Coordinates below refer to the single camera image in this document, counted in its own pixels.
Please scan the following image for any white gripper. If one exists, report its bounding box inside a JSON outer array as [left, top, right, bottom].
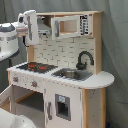
[[17, 10, 39, 46]]

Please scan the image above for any white oven door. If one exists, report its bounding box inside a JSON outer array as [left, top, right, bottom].
[[0, 86, 13, 105]]

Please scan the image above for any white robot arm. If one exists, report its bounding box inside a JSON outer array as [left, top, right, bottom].
[[0, 10, 39, 128]]

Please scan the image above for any wooden toy kitchen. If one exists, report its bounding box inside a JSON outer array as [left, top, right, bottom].
[[0, 11, 114, 128]]

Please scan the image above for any grey range hood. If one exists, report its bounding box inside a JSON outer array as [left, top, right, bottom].
[[37, 18, 51, 35]]

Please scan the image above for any white microwave door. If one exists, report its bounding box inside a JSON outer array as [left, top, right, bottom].
[[50, 14, 91, 41]]

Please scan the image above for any black toy stovetop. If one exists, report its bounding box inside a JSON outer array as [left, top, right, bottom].
[[19, 62, 56, 73]]

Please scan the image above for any left red stove knob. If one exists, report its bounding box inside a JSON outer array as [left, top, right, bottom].
[[12, 76, 19, 83]]

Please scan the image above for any red stove knob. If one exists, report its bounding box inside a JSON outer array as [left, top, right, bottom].
[[31, 81, 37, 87], [12, 76, 19, 83]]

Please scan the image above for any right red stove knob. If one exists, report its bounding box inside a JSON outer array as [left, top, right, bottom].
[[31, 81, 37, 87]]

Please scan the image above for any black toy faucet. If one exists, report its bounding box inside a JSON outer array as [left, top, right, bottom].
[[76, 51, 94, 70]]

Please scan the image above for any grey toy sink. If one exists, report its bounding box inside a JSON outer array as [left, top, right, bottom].
[[53, 68, 93, 81]]

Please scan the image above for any white fridge door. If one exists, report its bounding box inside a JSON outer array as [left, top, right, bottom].
[[45, 82, 82, 128]]

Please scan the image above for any grey ice dispenser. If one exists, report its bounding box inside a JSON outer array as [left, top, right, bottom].
[[55, 94, 71, 121]]

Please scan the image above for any grey fridge door handle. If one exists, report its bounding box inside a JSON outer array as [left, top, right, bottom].
[[47, 102, 52, 120]]

